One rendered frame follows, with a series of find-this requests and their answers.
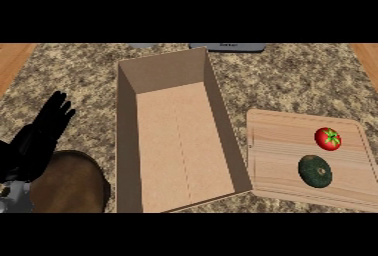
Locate pale grey flat object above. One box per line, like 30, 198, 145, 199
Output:
126, 42, 160, 49

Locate pale wooden cutting board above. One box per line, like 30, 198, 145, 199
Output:
245, 108, 378, 213

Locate dark green squash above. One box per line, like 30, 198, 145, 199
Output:
297, 154, 334, 189

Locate dark grey appliance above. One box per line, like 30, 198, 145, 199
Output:
188, 42, 267, 53

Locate open cardboard box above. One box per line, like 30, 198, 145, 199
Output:
115, 46, 254, 214

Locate brown round potato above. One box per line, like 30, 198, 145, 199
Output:
28, 149, 112, 214

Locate red tomato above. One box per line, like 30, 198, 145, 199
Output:
313, 126, 344, 152

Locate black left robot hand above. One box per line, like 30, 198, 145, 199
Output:
0, 90, 78, 184

